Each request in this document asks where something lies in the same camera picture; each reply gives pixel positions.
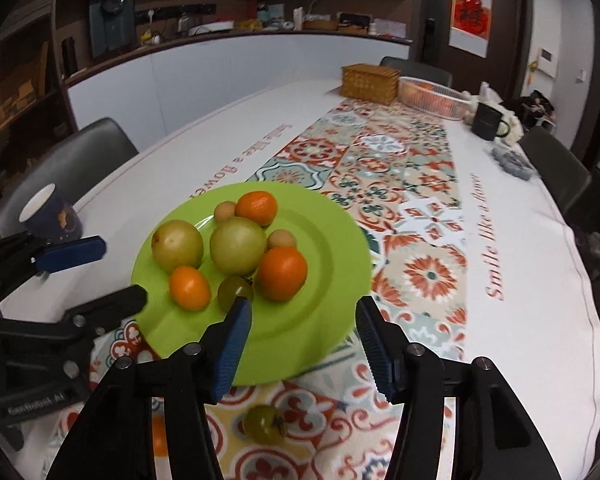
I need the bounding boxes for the black water dispenser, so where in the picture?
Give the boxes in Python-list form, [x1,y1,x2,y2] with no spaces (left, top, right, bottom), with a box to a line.
[89,0,136,58]

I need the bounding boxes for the small green tomato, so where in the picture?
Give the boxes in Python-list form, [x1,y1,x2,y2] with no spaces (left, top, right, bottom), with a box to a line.
[242,405,288,444]
[217,276,254,312]

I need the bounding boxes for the dark bag on stool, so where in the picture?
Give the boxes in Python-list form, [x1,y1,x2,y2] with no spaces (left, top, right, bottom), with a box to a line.
[520,90,556,128]

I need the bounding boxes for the black box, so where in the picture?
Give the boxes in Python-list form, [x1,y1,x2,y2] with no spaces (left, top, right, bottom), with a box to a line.
[338,12,372,36]

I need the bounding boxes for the grey dining chair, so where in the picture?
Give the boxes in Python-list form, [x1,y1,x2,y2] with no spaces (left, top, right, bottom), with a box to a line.
[0,117,140,238]
[380,56,453,88]
[519,126,592,221]

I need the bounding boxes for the white lower cabinets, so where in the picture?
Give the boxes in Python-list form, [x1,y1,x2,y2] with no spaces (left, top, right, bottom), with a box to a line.
[67,32,411,153]

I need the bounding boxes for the dark wooden door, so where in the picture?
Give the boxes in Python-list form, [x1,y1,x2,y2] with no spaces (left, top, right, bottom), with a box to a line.
[415,0,531,106]

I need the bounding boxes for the black power strip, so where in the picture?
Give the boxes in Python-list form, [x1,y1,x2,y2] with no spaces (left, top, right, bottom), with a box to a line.
[134,4,217,23]

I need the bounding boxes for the red wall poster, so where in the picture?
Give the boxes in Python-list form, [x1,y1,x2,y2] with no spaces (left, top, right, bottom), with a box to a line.
[449,0,495,57]

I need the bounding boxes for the black mug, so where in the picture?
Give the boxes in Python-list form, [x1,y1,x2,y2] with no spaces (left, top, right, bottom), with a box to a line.
[471,101,512,141]

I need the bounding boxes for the heap of orange fruits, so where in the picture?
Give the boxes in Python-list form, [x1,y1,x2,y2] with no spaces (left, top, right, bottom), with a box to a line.
[402,82,463,118]

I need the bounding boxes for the wicker basket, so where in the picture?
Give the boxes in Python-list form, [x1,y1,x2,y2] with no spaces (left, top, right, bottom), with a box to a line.
[341,63,402,106]

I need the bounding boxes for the black thermos bottle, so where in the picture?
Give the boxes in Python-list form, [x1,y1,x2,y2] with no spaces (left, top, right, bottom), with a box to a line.
[62,37,78,78]

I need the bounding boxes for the green plate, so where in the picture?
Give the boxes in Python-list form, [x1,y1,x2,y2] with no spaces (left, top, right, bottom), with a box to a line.
[131,181,373,387]

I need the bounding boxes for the white intercom panel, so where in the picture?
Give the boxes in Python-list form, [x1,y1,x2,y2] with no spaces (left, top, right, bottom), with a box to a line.
[536,47,556,77]

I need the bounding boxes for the dark blue mug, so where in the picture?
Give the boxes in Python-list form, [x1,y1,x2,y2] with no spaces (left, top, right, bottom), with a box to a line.
[19,184,83,246]

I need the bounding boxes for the black door lock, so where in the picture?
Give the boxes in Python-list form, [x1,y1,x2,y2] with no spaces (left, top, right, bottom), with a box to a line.
[422,18,437,61]

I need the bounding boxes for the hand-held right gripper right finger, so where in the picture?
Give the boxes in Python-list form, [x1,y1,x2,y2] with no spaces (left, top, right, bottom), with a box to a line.
[355,296,563,480]

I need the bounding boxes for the pink plastic basket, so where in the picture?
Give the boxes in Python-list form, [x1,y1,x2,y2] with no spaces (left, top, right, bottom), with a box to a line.
[398,76,473,121]

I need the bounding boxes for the patterned table runner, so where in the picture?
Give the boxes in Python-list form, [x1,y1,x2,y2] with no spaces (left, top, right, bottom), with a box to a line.
[45,97,468,480]

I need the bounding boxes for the white pot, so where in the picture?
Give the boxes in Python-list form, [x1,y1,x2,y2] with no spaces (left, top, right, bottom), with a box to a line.
[187,21,236,37]

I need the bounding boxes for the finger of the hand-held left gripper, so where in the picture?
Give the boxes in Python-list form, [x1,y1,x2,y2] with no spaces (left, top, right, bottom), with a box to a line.
[0,284,149,345]
[0,233,107,292]

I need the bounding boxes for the orange mandarin with stem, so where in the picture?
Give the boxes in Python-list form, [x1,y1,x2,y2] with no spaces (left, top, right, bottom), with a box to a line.
[256,247,308,302]

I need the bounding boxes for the wooden glass cabinet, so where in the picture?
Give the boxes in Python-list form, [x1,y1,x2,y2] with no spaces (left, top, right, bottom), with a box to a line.
[0,0,76,211]

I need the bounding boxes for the white paper stand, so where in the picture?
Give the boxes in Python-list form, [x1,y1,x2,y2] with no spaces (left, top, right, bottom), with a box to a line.
[372,19,408,38]

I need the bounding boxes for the white plush cloth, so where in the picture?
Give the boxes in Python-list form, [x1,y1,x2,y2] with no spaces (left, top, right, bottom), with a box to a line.
[500,105,524,144]

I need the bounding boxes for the small orange mandarin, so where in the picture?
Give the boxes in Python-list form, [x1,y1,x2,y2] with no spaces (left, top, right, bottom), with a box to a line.
[169,266,212,311]

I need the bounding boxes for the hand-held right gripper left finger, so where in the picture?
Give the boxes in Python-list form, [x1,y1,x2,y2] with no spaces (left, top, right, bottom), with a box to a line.
[45,296,253,480]

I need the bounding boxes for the green apple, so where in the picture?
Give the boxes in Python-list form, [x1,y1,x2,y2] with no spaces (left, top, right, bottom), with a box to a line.
[210,217,268,277]
[151,221,204,272]

